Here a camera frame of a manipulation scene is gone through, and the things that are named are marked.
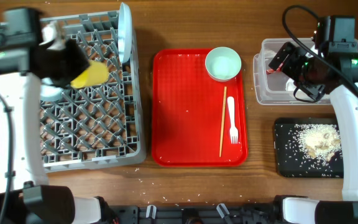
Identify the white napkin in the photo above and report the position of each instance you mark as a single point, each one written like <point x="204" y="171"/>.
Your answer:
<point x="290" y="85"/>

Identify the black tray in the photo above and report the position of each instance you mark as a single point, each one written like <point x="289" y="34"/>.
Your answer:
<point x="291" y="162"/>

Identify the green bowl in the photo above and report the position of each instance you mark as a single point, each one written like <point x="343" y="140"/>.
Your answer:
<point x="223" y="64"/>

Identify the wooden chopstick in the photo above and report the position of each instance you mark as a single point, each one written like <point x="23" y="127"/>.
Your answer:
<point x="222" y="122"/>

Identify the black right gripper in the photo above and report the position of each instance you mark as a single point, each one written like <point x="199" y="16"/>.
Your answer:
<point x="296" y="55"/>

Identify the red strawberry wrapper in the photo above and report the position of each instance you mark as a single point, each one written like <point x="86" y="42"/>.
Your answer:
<point x="270" y="71"/>

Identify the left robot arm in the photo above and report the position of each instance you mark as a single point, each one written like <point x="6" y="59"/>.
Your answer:
<point x="25" y="60"/>

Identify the yellow cup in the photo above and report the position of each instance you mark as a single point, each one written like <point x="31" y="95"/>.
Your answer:
<point x="97" y="73"/>

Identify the pink plastic fork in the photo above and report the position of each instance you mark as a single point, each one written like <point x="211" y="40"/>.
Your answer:
<point x="233" y="131"/>

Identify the light blue rice bowl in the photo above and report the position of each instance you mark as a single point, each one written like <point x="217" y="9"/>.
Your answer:
<point x="48" y="92"/>

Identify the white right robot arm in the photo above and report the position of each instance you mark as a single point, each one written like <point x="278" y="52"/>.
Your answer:
<point x="337" y="70"/>

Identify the red plastic tray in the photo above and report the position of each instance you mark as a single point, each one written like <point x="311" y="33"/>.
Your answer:
<point x="187" y="109"/>

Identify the grey dishwasher rack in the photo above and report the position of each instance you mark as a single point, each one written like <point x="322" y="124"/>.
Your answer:
<point x="96" y="126"/>

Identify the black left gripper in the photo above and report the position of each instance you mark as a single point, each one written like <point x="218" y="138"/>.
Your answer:
<point x="83" y="63"/>

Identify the rice food waste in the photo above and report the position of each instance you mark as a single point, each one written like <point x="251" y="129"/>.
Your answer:
<point x="318" y="141"/>

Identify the clear plastic bin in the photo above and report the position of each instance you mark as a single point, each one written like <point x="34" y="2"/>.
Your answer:
<point x="270" y="89"/>

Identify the light blue plate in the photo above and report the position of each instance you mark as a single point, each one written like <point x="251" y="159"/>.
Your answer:
<point x="124" y="33"/>

